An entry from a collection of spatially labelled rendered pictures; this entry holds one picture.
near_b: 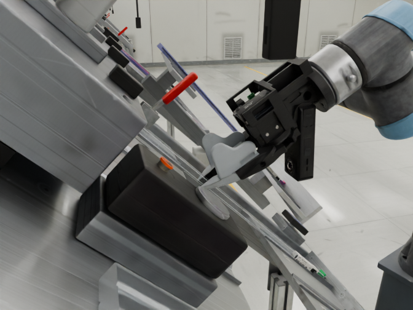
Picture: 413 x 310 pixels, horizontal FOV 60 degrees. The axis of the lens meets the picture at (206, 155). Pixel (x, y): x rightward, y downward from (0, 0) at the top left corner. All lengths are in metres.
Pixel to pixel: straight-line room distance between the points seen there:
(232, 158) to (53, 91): 0.34
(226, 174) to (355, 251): 1.67
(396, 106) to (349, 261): 1.51
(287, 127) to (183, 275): 0.32
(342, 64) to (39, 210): 0.42
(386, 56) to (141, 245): 0.43
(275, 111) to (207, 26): 7.78
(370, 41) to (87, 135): 0.42
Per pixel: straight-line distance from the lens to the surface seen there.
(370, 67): 0.53
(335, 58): 0.51
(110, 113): 0.17
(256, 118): 0.46
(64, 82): 0.17
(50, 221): 0.18
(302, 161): 0.53
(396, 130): 0.61
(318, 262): 0.76
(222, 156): 0.47
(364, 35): 0.53
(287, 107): 0.50
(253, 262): 1.90
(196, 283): 0.20
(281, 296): 0.85
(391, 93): 0.57
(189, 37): 8.15
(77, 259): 0.17
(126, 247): 0.18
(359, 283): 1.92
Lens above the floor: 1.18
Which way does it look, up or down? 22 degrees down
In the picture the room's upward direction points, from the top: straight up
